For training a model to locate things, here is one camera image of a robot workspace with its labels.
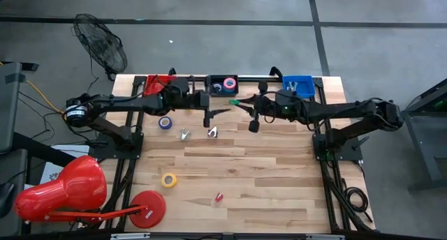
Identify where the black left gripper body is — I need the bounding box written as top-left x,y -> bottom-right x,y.
199,91 -> 213,128

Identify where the black steel beam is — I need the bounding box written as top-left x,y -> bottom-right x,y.
12,133 -> 78,167

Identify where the silver metal bracket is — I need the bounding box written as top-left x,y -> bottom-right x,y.
110,232 -> 151,240
305,234 -> 346,240

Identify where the yellow extension cable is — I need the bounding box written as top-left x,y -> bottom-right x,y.
26,79 -> 69,116

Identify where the red desk lamp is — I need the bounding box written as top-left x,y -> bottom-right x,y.
14,154 -> 167,230

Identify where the coiled black cable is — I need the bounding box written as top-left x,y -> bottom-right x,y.
344,186 -> 374,223

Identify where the black computer mouse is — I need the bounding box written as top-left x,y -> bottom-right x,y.
0,181 -> 15,219

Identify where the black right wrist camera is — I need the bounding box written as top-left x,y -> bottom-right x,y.
275,89 -> 297,112

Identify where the blue plastic bin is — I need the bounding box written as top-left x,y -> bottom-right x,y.
281,75 -> 316,100

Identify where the black fan power cable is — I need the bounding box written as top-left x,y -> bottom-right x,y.
85,54 -> 101,94

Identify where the black floor fan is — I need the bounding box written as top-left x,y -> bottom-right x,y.
72,13 -> 129,82

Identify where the yellow tape roll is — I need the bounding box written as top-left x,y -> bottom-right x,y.
161,172 -> 178,189

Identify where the grey metal desk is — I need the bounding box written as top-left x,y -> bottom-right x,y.
385,77 -> 447,192

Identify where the red plastic bin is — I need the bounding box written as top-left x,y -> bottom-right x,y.
144,74 -> 177,96

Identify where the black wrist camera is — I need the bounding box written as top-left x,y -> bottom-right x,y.
170,77 -> 191,98
275,89 -> 297,112

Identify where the black plastic bin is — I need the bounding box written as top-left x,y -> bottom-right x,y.
208,74 -> 240,97

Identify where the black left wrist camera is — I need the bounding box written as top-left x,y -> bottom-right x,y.
170,77 -> 191,98

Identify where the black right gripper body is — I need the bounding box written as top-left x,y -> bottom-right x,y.
248,82 -> 277,134

